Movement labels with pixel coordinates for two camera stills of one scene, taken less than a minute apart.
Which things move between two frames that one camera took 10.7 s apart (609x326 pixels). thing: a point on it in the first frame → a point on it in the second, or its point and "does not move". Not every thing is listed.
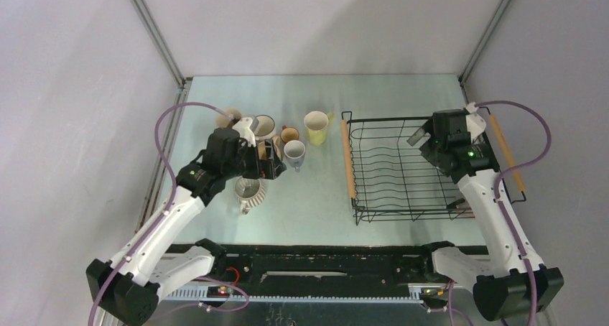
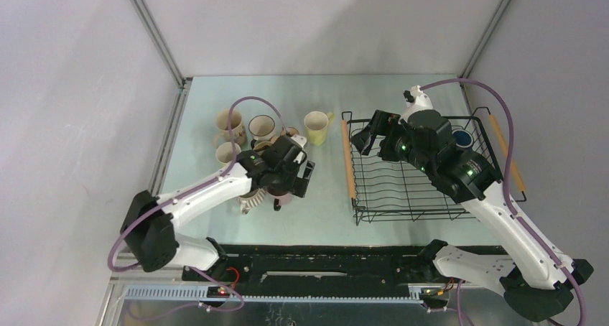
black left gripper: [264, 169] → [288, 187]
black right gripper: [426, 149] → [363, 140]
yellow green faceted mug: [317, 123] does not move
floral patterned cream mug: [222, 121] does not move
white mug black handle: [263, 126] does not move
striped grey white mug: [250, 192] does not move
